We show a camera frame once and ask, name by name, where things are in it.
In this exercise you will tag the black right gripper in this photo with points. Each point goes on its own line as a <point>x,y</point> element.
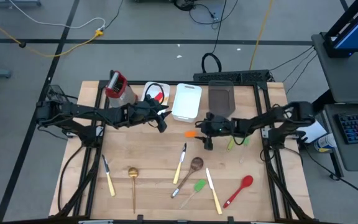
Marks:
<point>217,127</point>

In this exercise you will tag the black power strip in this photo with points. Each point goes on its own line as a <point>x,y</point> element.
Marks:
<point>228,76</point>

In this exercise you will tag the gold metal spoon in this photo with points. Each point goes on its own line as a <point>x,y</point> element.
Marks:
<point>133,172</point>

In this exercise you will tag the lime green silicone spoon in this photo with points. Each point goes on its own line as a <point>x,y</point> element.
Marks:
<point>230,145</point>

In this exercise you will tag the grey desk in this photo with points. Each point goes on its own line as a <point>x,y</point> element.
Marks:
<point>346,77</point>

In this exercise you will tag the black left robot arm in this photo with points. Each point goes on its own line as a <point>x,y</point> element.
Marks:
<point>82,112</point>

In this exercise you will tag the black aluminium table frame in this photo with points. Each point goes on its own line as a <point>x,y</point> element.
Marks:
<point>262,85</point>

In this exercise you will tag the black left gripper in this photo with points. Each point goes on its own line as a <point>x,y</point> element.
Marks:
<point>141,113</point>

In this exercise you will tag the white plastic bin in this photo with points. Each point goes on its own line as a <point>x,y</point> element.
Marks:
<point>166,90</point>
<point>186,102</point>

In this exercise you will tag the dark wooden spoon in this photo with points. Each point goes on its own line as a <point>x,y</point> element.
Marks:
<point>196,164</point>

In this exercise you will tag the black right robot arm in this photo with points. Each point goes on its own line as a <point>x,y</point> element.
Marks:
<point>269,119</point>

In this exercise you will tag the grey translucent plastic bin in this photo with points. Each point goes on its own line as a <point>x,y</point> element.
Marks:
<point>221,99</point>

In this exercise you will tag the red silicone spoon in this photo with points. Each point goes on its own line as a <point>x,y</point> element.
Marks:
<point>246,181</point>

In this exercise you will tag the white paper sheet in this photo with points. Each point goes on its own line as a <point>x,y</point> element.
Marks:
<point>317,129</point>

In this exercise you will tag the white yellow labelled bottle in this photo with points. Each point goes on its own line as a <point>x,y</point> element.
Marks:
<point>325,143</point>

